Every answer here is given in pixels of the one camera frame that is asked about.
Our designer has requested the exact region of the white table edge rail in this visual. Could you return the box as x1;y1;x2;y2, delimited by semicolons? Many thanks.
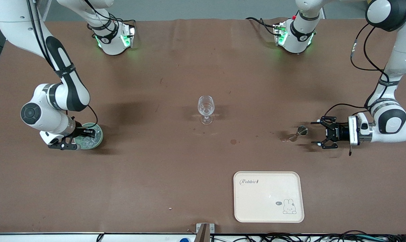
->
0;233;406;242

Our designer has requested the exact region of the cream tray with rabbit print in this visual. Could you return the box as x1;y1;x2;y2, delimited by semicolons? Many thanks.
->
233;171;305;223

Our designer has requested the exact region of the steel double jigger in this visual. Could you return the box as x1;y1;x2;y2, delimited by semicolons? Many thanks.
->
287;125;308;142

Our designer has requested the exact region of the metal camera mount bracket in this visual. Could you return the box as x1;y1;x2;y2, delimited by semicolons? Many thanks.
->
196;223;215;242

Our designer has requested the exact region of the pile of clear ice cubes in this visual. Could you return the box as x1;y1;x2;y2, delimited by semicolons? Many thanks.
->
79;127;100;148

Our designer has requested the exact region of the bundle of black cables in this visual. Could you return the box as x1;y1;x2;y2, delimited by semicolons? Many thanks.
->
210;230;406;242

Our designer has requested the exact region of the green ceramic bowl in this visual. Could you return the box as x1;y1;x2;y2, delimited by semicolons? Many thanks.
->
74;123;104;150

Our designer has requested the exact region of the black base power cable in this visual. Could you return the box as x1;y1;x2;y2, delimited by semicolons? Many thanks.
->
246;16;281;37

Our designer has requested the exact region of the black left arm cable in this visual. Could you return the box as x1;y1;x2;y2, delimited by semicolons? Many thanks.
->
324;23;392;118

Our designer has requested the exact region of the clear stemmed wine glass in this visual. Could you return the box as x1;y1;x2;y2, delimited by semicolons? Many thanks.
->
197;95;216;125

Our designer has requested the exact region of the brown table cover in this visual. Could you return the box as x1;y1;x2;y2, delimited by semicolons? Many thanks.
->
0;17;406;235

